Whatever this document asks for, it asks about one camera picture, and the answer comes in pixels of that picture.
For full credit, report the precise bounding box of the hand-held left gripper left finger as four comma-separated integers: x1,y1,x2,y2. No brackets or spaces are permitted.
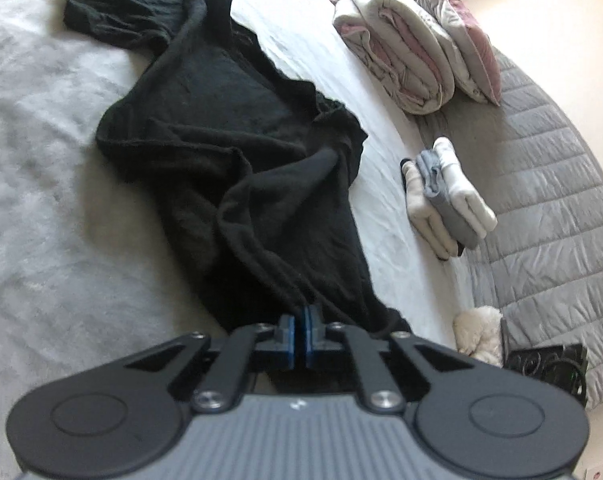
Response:
124,307,299,414

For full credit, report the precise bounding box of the grey bed sheet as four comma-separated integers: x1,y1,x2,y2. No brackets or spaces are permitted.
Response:
0,0,475,480

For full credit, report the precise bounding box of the black shirt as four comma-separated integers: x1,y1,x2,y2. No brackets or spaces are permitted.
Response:
62,0,413,346

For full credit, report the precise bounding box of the grey pink pillow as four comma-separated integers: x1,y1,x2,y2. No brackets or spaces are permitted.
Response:
414,0,503,107

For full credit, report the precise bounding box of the black bag with cables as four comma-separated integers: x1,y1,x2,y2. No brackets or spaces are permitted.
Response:
503,344,589,407

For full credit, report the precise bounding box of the folded white pink duvet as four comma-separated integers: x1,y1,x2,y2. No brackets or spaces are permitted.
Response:
331,0,456,116

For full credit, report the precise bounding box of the grey quilted headboard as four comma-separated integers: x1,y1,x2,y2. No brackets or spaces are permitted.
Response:
301,0,603,408

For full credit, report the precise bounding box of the white plush toy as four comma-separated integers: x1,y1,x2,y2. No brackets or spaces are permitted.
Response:
453,305,505,367

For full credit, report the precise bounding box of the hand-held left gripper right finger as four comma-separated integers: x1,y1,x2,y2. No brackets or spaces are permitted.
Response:
304,305,473,414

